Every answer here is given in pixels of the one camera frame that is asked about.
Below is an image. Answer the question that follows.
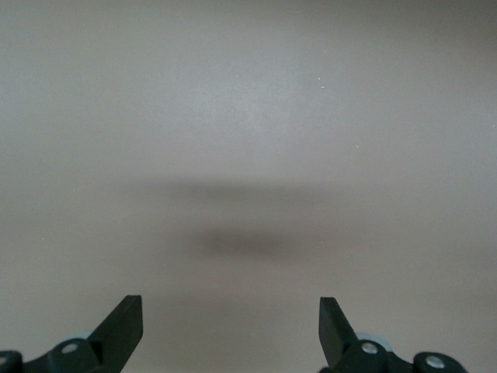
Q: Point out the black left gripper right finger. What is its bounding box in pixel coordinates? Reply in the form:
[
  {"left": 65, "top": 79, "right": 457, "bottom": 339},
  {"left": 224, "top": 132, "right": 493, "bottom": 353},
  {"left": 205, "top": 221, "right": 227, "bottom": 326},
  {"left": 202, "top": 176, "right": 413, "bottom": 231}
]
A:
[{"left": 318, "top": 296, "right": 467, "bottom": 373}]

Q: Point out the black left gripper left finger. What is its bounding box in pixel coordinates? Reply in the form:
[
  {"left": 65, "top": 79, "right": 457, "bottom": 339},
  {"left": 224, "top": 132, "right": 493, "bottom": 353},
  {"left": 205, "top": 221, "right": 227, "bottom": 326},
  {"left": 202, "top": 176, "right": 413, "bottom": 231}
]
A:
[{"left": 0, "top": 295, "right": 144, "bottom": 373}]

